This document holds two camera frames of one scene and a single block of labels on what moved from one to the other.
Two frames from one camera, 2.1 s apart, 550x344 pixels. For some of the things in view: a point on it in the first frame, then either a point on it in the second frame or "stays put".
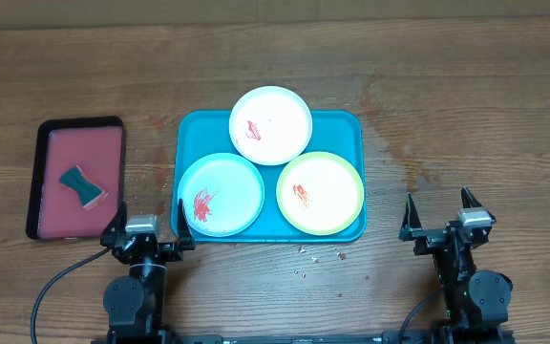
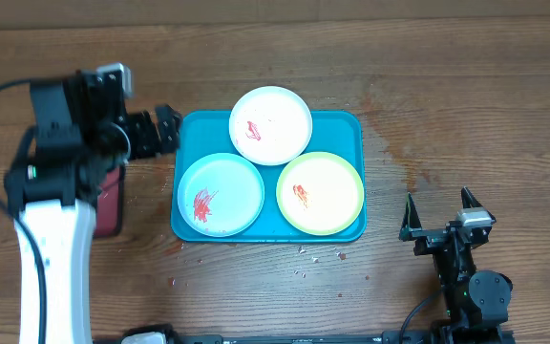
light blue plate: (222, 195) stays put
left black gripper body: (163, 252) -> (123, 139)
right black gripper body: (445, 257) stays put
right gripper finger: (411, 220) stays put
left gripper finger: (184, 232) -> (168, 122)
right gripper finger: (468, 200) stays put
